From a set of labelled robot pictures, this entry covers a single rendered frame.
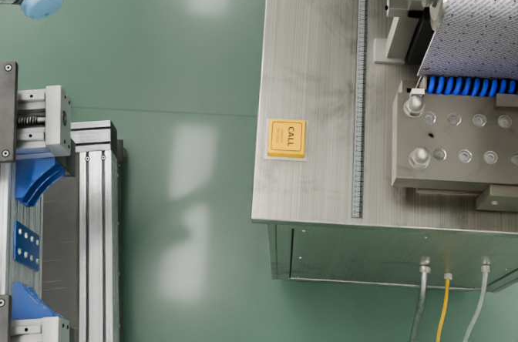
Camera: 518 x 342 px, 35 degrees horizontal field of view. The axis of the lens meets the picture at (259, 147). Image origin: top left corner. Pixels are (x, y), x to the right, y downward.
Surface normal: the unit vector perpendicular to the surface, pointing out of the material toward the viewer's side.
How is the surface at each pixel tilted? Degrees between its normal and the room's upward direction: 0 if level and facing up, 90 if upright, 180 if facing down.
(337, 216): 0
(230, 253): 0
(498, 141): 0
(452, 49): 90
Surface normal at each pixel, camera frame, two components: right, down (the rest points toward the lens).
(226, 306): -0.03, -0.29
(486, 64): -0.07, 0.95
